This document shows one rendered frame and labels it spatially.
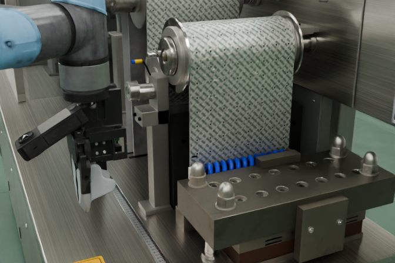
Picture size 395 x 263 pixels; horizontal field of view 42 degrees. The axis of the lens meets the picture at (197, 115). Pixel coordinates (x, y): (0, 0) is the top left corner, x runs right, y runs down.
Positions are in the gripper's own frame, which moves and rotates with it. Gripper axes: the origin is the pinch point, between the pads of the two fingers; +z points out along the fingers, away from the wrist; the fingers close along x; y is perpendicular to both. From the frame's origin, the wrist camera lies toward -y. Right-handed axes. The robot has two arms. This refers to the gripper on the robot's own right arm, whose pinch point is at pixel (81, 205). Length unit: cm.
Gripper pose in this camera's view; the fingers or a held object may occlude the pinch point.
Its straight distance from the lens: 88.7
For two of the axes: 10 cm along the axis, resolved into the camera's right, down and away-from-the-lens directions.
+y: 9.1, -1.4, 3.9
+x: -4.1, -3.0, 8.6
